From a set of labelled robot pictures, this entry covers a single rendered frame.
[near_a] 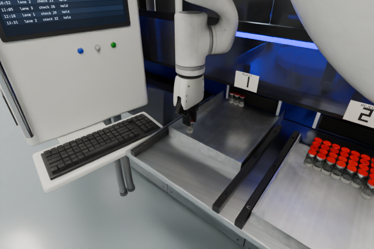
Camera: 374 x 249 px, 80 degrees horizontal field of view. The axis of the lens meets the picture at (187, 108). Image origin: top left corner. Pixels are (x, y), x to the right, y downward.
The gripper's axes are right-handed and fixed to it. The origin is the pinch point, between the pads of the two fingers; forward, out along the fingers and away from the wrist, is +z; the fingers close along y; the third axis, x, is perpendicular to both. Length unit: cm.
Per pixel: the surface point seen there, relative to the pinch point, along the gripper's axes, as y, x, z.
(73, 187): 13, -97, 94
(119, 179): 2, -48, 61
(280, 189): 4.5, 32.1, 5.7
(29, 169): 26, -142, 94
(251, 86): -20.2, 11.1, -7.1
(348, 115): -20.0, 39.5, -6.8
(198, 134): -0.5, 3.3, 5.7
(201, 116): -9.9, -2.2, 5.6
